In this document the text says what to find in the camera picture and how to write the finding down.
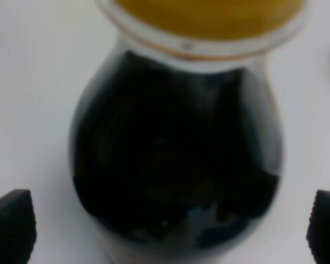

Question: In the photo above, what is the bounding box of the cola bottle yellow cap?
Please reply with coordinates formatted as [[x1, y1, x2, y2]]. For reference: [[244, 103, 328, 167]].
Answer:
[[69, 1, 308, 263]]

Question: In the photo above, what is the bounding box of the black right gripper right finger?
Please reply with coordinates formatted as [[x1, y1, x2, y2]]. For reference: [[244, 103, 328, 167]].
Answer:
[[306, 190, 330, 264]]

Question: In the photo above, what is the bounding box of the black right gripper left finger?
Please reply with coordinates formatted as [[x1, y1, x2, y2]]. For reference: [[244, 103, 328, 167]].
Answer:
[[0, 189, 36, 263]]

